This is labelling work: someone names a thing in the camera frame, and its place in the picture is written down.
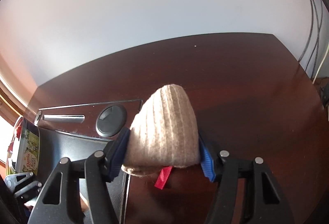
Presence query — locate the cream knitted sock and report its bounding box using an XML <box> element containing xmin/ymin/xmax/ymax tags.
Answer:
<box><xmin>121</xmin><ymin>84</ymin><xmax>200</xmax><ymax>177</ymax></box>

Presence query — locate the round metal tin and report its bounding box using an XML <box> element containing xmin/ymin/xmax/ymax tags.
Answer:
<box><xmin>6</xmin><ymin>116</ymin><xmax>40</xmax><ymax>175</ymax></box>

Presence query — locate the black desk mat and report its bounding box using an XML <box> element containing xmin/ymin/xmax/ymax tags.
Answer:
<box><xmin>36</xmin><ymin>128</ymin><xmax>128</xmax><ymax>223</ymax></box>

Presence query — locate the red ribbon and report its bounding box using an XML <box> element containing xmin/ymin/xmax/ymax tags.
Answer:
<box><xmin>154</xmin><ymin>166</ymin><xmax>173</xmax><ymax>189</ymax></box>

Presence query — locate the black desk cable grommet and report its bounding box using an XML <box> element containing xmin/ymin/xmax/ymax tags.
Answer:
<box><xmin>95</xmin><ymin>104</ymin><xmax>127</xmax><ymax>138</ymax></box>

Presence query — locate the white cable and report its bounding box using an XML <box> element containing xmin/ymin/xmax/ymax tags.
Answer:
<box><xmin>312</xmin><ymin>43</ymin><xmax>329</xmax><ymax>86</ymax></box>

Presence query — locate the black cable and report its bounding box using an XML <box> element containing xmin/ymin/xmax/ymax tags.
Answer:
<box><xmin>295</xmin><ymin>0</ymin><xmax>323</xmax><ymax>70</ymax></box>

